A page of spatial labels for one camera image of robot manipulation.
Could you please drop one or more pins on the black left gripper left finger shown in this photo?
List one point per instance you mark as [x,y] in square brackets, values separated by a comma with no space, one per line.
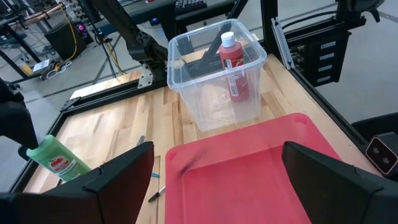
[93,199]

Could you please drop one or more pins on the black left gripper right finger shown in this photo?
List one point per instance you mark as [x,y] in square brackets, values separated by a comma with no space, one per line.
[342,199]

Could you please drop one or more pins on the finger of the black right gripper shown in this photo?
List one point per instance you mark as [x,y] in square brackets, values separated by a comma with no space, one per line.
[24,153]
[15,124]

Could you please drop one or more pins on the green paint bottle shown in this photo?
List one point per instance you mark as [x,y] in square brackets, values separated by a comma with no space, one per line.
[59,161]

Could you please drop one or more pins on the red paint bottle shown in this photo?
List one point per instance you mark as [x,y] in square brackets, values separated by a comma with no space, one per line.
[233,62]

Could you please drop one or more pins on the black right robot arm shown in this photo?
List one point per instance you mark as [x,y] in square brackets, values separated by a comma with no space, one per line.
[136,37]

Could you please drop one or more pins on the black spoolie brush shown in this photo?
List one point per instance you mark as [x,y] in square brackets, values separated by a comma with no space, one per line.
[156,195]

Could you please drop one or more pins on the black computer tower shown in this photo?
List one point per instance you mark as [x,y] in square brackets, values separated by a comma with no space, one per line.
[62,40]

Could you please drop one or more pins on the pink translucent plastic bin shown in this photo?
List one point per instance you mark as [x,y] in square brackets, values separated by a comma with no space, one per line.
[233,174]

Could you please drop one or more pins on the black labelled control box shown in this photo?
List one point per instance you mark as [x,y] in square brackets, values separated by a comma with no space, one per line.
[311,62]

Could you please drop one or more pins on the clear plastic bin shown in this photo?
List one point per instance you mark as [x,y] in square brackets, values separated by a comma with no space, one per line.
[214,105]

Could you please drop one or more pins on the black keyboard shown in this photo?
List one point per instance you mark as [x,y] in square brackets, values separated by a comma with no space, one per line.
[190,5]

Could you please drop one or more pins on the grey table-level depth camera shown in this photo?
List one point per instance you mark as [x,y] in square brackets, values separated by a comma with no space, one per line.
[381,154]

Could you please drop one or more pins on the black aluminium table frame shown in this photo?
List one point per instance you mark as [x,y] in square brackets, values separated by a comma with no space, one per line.
[109,95]

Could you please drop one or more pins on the silver mounting bracket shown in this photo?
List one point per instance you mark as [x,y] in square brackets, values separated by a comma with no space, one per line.
[145,77]

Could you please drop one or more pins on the silver aluminium rail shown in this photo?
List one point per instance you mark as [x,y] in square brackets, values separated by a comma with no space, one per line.
[281,43]

